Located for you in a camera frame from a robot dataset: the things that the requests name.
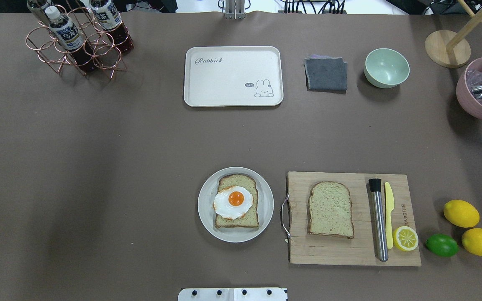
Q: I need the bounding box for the bread slice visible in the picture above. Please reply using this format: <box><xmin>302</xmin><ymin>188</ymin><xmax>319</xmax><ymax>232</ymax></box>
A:
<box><xmin>307</xmin><ymin>181</ymin><xmax>355</xmax><ymax>239</ymax></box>
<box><xmin>215</xmin><ymin>174</ymin><xmax>259</xmax><ymax>228</ymax></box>

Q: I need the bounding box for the cream rabbit tray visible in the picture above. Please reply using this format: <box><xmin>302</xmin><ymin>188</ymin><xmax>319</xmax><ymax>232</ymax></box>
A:
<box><xmin>183</xmin><ymin>46</ymin><xmax>284</xmax><ymax>107</ymax></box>

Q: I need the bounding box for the grey round plate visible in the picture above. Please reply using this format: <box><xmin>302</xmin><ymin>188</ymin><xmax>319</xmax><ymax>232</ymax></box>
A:
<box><xmin>197</xmin><ymin>166</ymin><xmax>274</xmax><ymax>243</ymax></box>

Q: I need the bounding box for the fried egg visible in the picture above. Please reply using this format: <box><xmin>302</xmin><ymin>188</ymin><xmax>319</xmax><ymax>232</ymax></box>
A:
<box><xmin>213</xmin><ymin>186</ymin><xmax>254</xmax><ymax>220</ymax></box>

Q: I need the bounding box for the grey folded cloth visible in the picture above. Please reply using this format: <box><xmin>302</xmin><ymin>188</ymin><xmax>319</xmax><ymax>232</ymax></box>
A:
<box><xmin>304</xmin><ymin>56</ymin><xmax>348</xmax><ymax>92</ymax></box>

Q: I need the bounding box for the yellow plastic knife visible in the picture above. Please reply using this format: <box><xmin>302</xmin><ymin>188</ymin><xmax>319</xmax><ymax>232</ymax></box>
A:
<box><xmin>385</xmin><ymin>182</ymin><xmax>395</xmax><ymax>249</ymax></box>

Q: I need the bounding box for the mint green bowl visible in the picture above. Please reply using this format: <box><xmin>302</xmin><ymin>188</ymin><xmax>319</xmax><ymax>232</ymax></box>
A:
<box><xmin>364</xmin><ymin>48</ymin><xmax>410</xmax><ymax>88</ymax></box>

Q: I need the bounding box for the half lemon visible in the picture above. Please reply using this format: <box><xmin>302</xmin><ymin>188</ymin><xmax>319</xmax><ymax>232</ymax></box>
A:
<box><xmin>392</xmin><ymin>225</ymin><xmax>419</xmax><ymax>252</ymax></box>

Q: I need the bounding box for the tea bottle right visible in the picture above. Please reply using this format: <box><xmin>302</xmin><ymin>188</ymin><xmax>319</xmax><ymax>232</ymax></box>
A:
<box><xmin>90</xmin><ymin>0</ymin><xmax>134</xmax><ymax>55</ymax></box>

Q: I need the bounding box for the tea bottle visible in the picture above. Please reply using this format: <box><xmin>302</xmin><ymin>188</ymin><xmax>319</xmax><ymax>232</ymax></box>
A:
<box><xmin>90</xmin><ymin>0</ymin><xmax>134</xmax><ymax>55</ymax></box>
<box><xmin>44</xmin><ymin>5</ymin><xmax>96</xmax><ymax>72</ymax></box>
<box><xmin>26</xmin><ymin>0</ymin><xmax>52</xmax><ymax>26</ymax></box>

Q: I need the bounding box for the tea bottle front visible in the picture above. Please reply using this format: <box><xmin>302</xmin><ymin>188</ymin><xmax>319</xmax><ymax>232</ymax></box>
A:
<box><xmin>44</xmin><ymin>5</ymin><xmax>96</xmax><ymax>72</ymax></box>

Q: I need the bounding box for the green lime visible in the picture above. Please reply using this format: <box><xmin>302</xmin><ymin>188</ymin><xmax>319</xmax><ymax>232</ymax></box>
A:
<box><xmin>425</xmin><ymin>234</ymin><xmax>459</xmax><ymax>257</ymax></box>

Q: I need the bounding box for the whole lemon upper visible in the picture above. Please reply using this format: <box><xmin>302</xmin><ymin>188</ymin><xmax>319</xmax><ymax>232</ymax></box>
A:
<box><xmin>443</xmin><ymin>199</ymin><xmax>480</xmax><ymax>228</ymax></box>

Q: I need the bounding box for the whole lemon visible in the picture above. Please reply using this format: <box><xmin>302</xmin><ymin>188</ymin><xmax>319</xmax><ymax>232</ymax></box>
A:
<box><xmin>443</xmin><ymin>199</ymin><xmax>480</xmax><ymax>228</ymax></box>
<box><xmin>461</xmin><ymin>227</ymin><xmax>482</xmax><ymax>256</ymax></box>

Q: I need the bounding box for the wooden stand with round base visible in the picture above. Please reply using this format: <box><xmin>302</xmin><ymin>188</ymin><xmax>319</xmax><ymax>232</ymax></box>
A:
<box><xmin>425</xmin><ymin>0</ymin><xmax>482</xmax><ymax>68</ymax></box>

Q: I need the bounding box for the pink bowl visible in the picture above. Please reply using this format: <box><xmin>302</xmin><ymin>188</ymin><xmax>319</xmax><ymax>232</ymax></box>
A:
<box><xmin>456</xmin><ymin>57</ymin><xmax>482</xmax><ymax>120</ymax></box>

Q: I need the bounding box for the tea bottle back left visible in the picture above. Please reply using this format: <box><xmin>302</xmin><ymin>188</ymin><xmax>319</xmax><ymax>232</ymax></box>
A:
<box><xmin>26</xmin><ymin>0</ymin><xmax>52</xmax><ymax>26</ymax></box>

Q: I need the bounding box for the whole lemon lower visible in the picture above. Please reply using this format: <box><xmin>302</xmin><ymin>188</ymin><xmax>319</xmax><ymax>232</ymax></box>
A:
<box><xmin>461</xmin><ymin>227</ymin><xmax>482</xmax><ymax>256</ymax></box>

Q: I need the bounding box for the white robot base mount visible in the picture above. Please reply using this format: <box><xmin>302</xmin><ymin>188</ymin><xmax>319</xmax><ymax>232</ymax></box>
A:
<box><xmin>178</xmin><ymin>287</ymin><xmax>288</xmax><ymax>301</ymax></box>

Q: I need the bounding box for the copper wire bottle rack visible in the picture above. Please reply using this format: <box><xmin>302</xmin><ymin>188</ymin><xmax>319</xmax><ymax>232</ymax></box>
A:
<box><xmin>26</xmin><ymin>0</ymin><xmax>127</xmax><ymax>78</ymax></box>

